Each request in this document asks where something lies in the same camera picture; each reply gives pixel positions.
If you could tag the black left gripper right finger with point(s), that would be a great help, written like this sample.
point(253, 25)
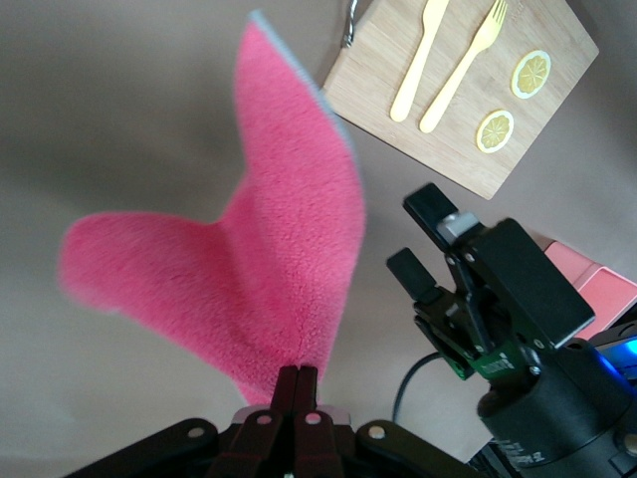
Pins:
point(318, 448)

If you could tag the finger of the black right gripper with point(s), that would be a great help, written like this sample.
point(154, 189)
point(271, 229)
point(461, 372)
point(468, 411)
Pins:
point(428, 206)
point(410, 271)

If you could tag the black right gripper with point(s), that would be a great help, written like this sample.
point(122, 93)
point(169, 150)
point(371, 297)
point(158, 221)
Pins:
point(557, 408)

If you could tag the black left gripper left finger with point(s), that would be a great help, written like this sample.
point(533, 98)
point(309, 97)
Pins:
point(259, 448)

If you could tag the pink and grey microfibre cloth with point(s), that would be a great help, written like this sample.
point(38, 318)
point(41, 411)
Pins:
point(278, 224)

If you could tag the lemon slice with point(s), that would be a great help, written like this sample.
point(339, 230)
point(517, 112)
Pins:
point(531, 73)
point(495, 131)

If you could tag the pink plastic bin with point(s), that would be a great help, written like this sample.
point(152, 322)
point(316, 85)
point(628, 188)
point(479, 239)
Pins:
point(597, 289)

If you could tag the bamboo cutting board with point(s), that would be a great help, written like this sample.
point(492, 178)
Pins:
point(378, 84)

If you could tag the yellow plastic fork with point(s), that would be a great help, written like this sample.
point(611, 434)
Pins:
point(460, 74)

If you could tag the yellow plastic knife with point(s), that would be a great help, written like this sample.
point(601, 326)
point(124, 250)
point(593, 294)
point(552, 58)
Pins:
point(418, 65)

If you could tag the right wrist camera unit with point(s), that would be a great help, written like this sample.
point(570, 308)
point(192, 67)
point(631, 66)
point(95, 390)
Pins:
point(522, 284)

